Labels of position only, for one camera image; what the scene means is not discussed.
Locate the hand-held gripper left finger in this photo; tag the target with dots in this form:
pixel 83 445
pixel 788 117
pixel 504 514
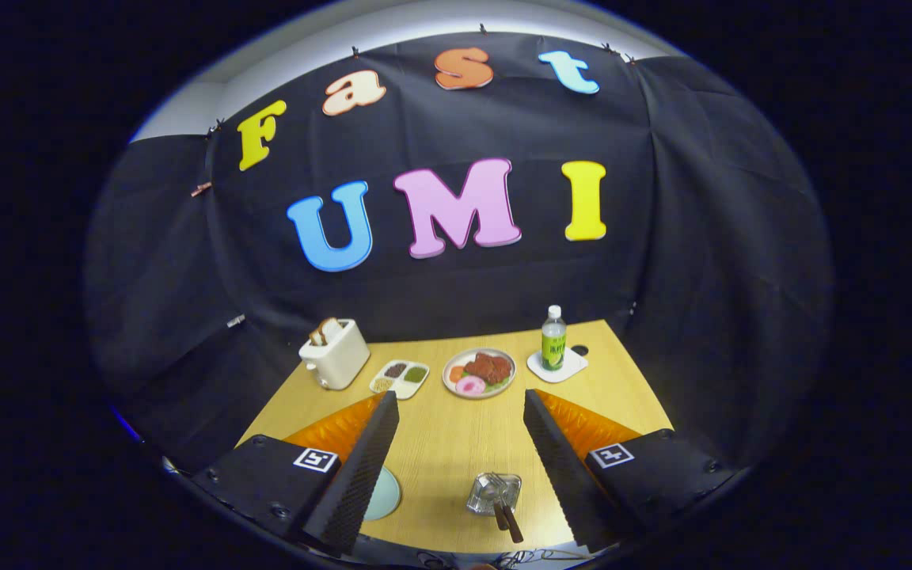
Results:
pixel 361 467

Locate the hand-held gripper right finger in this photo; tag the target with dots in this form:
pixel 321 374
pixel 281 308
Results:
pixel 563 467

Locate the light green plate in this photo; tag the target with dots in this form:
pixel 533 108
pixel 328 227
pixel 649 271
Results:
pixel 383 495

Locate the perforated steel tray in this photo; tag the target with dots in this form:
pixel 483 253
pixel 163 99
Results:
pixel 476 500

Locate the white divided dish with beans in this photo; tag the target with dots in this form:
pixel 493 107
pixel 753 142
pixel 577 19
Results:
pixel 399 380

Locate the white square coaster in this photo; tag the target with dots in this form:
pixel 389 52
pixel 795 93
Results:
pixel 575 368

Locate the white toaster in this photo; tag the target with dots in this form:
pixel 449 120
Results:
pixel 339 360

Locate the green label drink bottle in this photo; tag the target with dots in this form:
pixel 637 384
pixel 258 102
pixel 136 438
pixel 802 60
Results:
pixel 553 344

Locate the white plate with meat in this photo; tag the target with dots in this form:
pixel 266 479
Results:
pixel 480 372

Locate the toast slices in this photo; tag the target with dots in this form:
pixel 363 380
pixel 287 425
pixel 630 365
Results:
pixel 327 331

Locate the pink clip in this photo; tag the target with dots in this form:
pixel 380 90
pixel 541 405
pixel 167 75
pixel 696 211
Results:
pixel 201 189

